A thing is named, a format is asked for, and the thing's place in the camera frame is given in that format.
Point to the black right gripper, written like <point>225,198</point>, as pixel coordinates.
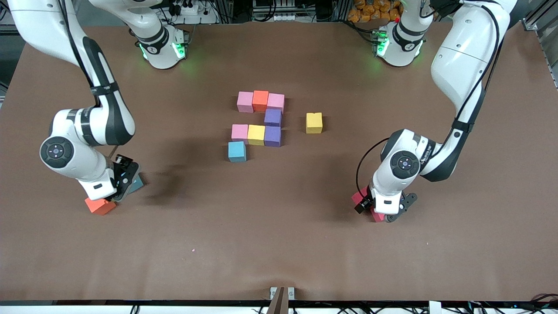
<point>120,171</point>

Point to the red foam block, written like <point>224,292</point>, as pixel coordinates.
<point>359,196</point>
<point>377,216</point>

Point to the light blue foam block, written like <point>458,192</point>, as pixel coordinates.
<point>138,185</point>
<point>237,151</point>

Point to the purple foam block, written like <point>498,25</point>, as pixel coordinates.
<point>273,117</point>
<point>273,136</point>

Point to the pink foam block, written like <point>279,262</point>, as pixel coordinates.
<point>245,101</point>
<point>239,131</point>
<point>275,102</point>

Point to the yellow foam block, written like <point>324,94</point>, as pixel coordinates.
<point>314,123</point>
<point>256,134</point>

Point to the orange foam block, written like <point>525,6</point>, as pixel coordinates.
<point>260,99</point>
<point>99,206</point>

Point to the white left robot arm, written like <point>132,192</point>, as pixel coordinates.
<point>466,52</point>

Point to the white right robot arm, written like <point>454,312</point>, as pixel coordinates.
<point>35,22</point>

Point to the white paper tag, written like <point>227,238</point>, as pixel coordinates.
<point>435,308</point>

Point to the brown table cover sheet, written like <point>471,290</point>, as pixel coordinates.
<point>261,244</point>

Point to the white power strip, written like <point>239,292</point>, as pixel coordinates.
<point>279,18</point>
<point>189,9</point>

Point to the pile of orange objects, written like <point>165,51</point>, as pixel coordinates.
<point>370,11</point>

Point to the grey metal bracket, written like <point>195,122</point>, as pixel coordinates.
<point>291,293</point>

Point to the brown tapered post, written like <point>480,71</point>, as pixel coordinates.
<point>279,303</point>

